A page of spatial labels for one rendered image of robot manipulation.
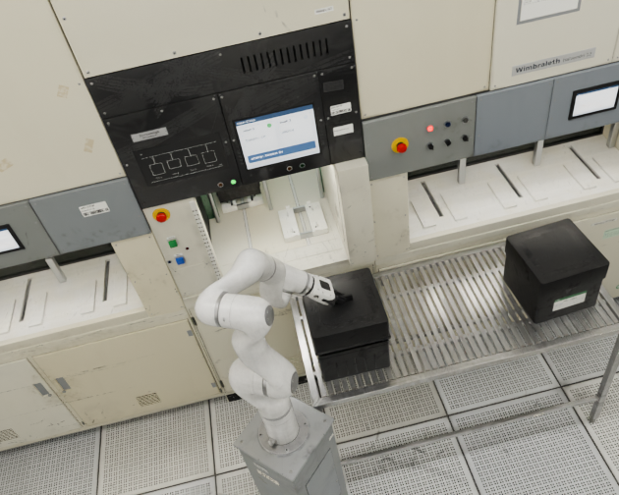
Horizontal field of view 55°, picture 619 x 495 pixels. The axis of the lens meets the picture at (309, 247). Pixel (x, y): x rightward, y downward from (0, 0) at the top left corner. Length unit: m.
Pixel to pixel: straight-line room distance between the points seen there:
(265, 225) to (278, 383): 1.17
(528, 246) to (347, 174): 0.79
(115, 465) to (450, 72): 2.50
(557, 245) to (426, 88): 0.82
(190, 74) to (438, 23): 0.85
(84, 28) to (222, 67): 0.43
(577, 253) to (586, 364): 1.05
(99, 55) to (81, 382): 1.69
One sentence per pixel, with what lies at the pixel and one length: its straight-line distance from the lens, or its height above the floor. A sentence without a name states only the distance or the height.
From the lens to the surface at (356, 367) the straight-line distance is 2.40.
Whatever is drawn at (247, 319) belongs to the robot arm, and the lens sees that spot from 1.66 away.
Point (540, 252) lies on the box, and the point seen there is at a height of 1.01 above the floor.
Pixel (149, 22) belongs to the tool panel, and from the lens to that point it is 2.01.
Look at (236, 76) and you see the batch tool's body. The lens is 2.09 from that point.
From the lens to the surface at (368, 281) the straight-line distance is 2.34.
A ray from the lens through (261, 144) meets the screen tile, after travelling 2.23.
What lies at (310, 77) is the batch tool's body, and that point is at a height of 1.78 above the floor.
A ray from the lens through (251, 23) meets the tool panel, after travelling 2.02.
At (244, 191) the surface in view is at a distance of 3.00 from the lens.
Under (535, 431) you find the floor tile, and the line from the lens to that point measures 3.22.
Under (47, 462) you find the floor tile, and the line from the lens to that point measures 3.63.
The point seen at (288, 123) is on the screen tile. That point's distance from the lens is 2.20.
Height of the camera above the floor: 2.80
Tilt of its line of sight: 44 degrees down
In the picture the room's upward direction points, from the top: 11 degrees counter-clockwise
